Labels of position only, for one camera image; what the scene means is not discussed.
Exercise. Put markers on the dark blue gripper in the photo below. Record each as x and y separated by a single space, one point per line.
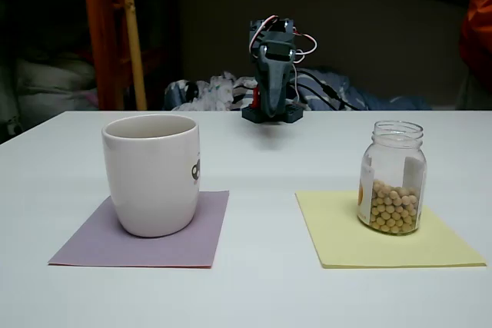
274 74

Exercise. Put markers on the glass jar of soybeans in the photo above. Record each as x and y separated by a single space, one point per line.
392 213

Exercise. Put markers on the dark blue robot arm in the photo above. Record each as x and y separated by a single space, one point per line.
276 34

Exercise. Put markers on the red clamp part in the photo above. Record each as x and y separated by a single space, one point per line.
256 97

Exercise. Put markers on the patterned bed blanket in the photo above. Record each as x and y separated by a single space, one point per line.
219 90

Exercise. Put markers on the yellow bamboo pole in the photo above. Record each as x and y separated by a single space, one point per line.
134 55

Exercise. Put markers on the white ceramic mug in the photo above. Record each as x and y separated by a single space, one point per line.
150 182

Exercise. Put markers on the yellow paper square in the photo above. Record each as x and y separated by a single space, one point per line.
346 243

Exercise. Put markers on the grey pillow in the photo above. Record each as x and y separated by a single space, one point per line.
54 82

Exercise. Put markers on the purple paper square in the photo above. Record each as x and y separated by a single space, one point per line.
96 247

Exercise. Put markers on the red-brown wooden post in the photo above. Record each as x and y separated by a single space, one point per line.
104 36

